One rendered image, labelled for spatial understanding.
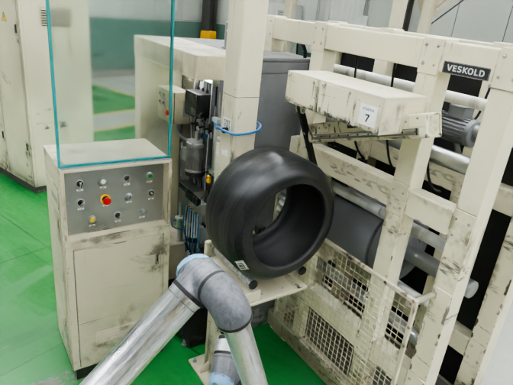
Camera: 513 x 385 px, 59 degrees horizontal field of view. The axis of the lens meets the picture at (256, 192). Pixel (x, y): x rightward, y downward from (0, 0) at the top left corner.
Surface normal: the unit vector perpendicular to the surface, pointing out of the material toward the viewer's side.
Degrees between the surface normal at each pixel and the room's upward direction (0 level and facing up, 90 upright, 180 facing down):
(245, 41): 90
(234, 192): 56
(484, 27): 90
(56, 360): 0
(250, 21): 90
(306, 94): 90
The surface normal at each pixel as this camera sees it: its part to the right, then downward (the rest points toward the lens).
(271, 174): 0.16, -0.32
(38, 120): 0.78, 0.31
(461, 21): -0.62, 0.25
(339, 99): -0.84, 0.13
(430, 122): 0.55, 0.07
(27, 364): 0.10, -0.92
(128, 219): 0.54, 0.37
